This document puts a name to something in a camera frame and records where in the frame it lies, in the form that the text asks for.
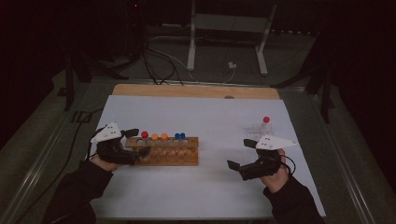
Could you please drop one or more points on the blue-capped test tube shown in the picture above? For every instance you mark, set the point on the blue-capped test tube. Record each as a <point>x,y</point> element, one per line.
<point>182,135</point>
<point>177,135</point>

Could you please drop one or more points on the white board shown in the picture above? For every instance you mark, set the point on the white board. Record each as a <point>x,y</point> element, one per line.
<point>193,115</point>

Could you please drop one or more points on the person's left hand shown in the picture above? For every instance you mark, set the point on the person's left hand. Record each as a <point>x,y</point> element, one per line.
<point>104,163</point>

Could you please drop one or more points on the orange-capped test tube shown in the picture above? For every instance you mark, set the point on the orange-capped test tube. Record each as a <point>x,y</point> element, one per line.
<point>164,136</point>
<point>154,136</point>

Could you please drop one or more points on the metal floor rail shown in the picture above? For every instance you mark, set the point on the metal floor rail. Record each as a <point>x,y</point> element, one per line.
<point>34,168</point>
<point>345,168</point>

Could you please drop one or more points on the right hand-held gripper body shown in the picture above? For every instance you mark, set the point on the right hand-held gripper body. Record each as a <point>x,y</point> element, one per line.
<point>274,143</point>

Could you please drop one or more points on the power strip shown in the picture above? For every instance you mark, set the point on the power strip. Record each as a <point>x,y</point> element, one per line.
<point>294,32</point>

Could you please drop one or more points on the red-capped test tube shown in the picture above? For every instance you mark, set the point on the red-capped test tube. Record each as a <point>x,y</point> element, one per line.
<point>266,119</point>
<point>144,134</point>

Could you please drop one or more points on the black stand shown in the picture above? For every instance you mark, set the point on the black stand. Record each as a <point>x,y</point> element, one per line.
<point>326,99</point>
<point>69,87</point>

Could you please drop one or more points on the person's right hand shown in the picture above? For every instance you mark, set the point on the person's right hand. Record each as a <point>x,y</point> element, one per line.
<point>277,182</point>

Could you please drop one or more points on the white plug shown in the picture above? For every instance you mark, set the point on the white plug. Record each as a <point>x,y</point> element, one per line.
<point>232,65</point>

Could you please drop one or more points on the clear plastic tube rack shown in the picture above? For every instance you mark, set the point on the clear plastic tube rack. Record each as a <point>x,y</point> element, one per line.
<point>252,130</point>

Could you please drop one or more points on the white metal stand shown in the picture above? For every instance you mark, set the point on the white metal stand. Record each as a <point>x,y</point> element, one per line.
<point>192,46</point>

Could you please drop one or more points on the wooden test tube rack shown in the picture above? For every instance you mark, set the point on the wooden test tube rack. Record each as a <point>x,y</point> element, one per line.
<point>168,162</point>

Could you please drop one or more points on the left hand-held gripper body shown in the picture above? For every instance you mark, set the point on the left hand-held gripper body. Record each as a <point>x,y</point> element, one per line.
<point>107,134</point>

